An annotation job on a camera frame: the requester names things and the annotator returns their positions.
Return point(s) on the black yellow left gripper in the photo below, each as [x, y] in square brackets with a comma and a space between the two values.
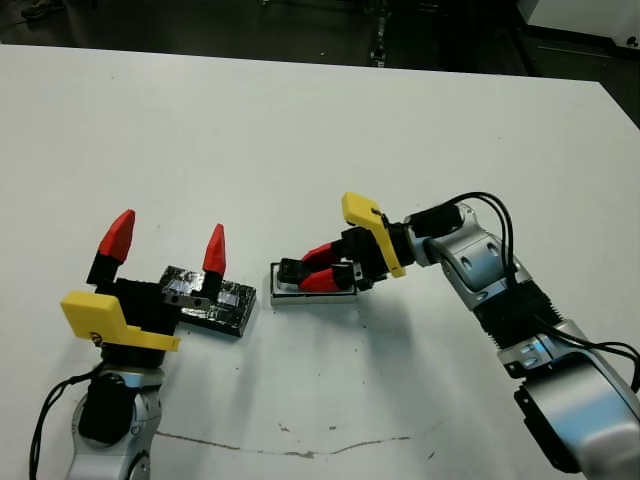
[140, 315]

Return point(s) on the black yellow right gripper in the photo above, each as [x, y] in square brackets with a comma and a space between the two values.
[380, 245]

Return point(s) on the black glossy box lid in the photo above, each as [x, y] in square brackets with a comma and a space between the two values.
[235, 305]

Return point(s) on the dark metal pole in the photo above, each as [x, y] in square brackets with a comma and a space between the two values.
[380, 35]

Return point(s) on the dark shoe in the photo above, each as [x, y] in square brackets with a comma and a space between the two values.
[45, 7]

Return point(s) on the white camera box base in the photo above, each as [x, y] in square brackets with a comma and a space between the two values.
[310, 299]

